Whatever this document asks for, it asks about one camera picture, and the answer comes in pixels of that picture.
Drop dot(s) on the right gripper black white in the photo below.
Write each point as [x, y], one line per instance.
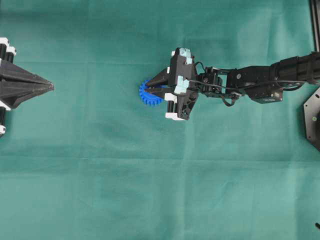
[176, 85]

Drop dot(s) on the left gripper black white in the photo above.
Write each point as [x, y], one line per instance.
[11, 96]

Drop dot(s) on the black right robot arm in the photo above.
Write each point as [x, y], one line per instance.
[263, 84]

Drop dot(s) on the blue plastic gear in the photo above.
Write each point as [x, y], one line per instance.
[148, 98]

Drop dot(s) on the green table cloth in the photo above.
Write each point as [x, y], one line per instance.
[91, 161]

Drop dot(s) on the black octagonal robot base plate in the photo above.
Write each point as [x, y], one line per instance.
[311, 110]

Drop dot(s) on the black aluminium frame rail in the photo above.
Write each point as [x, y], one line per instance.
[315, 19]

